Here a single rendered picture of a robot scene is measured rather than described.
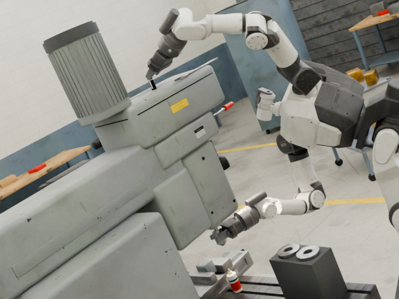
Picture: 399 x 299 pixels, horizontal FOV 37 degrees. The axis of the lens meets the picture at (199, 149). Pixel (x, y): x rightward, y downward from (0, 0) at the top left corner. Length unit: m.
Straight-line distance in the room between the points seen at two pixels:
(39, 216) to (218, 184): 0.77
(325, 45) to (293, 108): 8.42
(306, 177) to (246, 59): 5.87
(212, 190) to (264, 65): 6.16
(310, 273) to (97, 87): 0.99
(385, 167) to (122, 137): 1.04
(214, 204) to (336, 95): 0.65
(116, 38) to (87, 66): 8.48
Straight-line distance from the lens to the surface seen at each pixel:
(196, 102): 2.24
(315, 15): 10.68
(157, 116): 2.11
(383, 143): 2.39
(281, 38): 2.17
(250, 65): 8.43
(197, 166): 2.24
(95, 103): 2.04
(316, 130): 2.40
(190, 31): 2.09
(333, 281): 2.23
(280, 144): 2.65
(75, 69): 2.04
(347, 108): 2.39
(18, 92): 9.34
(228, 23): 2.11
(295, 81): 2.27
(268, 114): 2.49
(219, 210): 2.31
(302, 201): 2.63
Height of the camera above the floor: 2.12
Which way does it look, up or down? 13 degrees down
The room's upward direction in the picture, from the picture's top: 23 degrees counter-clockwise
